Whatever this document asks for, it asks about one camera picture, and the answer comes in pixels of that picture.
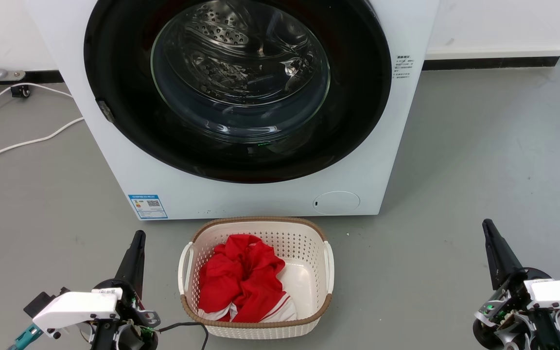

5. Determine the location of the red and white garment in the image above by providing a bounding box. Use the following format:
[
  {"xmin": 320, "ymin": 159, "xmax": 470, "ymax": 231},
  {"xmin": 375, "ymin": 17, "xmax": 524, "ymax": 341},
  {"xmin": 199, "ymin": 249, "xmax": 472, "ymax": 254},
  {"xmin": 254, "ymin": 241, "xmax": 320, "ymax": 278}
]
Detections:
[{"xmin": 197, "ymin": 234, "xmax": 298, "ymax": 323}]

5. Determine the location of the white floor cable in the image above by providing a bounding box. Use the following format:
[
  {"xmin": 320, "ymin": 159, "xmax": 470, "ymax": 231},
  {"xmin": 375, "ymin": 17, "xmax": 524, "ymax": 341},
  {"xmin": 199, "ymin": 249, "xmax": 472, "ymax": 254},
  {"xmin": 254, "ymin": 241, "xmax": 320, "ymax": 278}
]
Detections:
[
  {"xmin": 0, "ymin": 83, "xmax": 74, "ymax": 139},
  {"xmin": 0, "ymin": 117, "xmax": 85, "ymax": 167}
]

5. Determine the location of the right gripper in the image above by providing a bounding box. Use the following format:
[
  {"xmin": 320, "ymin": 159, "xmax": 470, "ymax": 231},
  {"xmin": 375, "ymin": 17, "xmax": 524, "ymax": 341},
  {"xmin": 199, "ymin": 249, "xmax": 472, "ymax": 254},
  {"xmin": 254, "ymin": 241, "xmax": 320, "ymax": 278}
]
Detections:
[{"xmin": 472, "ymin": 219, "xmax": 560, "ymax": 350}]

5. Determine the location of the round white filter cover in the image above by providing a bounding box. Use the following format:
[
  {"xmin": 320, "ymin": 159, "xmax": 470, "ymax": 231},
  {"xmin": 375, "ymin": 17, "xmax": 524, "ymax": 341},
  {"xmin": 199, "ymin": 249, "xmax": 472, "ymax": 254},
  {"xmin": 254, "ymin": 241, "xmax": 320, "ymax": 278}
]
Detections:
[{"xmin": 313, "ymin": 191, "xmax": 361, "ymax": 215}]

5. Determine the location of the blue energy label sticker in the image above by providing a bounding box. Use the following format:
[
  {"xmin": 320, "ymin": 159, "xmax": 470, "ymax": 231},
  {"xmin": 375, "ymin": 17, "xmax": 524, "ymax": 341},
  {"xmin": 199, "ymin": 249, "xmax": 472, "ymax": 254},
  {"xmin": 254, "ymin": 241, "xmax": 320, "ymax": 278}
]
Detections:
[{"xmin": 128, "ymin": 195, "xmax": 168, "ymax": 220}]

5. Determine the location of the stainless steel washer drum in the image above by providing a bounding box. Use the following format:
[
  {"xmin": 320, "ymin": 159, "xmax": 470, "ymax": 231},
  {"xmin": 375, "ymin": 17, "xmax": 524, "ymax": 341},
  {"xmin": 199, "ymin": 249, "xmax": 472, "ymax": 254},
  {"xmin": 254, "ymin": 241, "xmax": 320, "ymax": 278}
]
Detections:
[{"xmin": 163, "ymin": 0, "xmax": 329, "ymax": 105}]

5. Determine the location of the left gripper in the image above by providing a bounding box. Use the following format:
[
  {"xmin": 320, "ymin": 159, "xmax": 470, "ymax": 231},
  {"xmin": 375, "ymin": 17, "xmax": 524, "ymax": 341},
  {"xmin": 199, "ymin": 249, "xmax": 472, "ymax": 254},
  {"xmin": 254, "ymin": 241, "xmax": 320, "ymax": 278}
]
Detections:
[{"xmin": 90, "ymin": 231, "xmax": 160, "ymax": 350}]

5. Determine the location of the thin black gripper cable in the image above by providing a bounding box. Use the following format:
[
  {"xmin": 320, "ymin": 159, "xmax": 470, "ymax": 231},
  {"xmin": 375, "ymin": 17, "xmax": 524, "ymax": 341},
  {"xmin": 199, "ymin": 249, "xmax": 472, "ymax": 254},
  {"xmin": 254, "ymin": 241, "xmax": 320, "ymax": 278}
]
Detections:
[{"xmin": 156, "ymin": 322, "xmax": 209, "ymax": 350}]

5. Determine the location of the black round washer door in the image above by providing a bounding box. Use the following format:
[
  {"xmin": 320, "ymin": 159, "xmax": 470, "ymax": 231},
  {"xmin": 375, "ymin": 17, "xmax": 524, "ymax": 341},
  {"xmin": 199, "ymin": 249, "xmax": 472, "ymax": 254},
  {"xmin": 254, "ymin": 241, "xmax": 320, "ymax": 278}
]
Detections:
[{"xmin": 84, "ymin": 0, "xmax": 392, "ymax": 184}]

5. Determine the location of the teal cable connector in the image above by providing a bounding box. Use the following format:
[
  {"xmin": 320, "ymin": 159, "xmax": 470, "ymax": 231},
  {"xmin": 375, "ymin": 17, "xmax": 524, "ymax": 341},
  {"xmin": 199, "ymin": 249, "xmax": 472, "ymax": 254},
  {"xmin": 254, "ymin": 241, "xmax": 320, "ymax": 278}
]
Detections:
[{"xmin": 8, "ymin": 323, "xmax": 43, "ymax": 350}]

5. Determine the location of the white front-load washing machine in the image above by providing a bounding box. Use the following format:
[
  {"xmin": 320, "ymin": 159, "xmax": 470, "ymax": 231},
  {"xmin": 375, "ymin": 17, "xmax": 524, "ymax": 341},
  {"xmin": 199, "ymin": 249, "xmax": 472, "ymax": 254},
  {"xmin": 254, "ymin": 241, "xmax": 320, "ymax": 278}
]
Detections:
[{"xmin": 25, "ymin": 0, "xmax": 440, "ymax": 220}]

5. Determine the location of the cream plastic laundry basket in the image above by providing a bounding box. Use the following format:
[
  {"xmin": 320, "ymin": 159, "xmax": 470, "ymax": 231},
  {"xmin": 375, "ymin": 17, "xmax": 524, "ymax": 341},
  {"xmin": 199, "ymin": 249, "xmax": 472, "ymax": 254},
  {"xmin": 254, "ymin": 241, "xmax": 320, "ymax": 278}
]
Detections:
[{"xmin": 178, "ymin": 216, "xmax": 335, "ymax": 339}]

